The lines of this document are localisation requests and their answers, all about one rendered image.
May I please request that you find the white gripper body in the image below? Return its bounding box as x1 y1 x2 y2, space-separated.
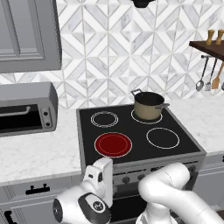
92 157 115 208

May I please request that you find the black glass top stove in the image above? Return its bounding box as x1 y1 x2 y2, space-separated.
75 102 207 224

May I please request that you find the black oven door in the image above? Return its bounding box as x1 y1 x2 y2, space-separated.
109 171 200 224

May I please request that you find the grey drawer front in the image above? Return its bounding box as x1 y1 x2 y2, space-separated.
4 173 85 203

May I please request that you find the grey base cupboard door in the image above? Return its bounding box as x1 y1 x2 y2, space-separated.
0 192 84 224

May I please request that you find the tan pot with dark interior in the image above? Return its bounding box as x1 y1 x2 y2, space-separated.
129 88 171 123

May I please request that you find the grey base cupboard run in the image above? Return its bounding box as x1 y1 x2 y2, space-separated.
191 152 224 212

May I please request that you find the grey toaster oven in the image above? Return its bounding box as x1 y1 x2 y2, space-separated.
0 80 60 138

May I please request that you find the metal ladle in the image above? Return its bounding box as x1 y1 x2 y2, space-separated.
195 56 211 93

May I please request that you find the metal slotted spatula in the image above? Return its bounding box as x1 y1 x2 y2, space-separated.
204 57 219 92

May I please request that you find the wooden spatula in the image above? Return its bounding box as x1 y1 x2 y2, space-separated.
211 60 224 90

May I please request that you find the dark wooden shelf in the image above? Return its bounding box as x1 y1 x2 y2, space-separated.
188 39 224 62

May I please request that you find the wooden shaker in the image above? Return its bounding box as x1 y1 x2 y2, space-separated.
214 28 224 46
205 29 216 46

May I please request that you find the black range hood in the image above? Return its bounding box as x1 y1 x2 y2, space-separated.
130 0 158 9

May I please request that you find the black drawer handle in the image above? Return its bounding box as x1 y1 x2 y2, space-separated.
24 183 51 196

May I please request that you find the black cupboard handle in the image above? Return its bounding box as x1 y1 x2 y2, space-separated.
3 209 14 224

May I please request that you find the grey toaster oven handle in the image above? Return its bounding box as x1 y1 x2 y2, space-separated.
0 106 32 118

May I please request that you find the grey wall cupboard door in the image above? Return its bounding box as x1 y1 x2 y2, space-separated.
0 0 63 74

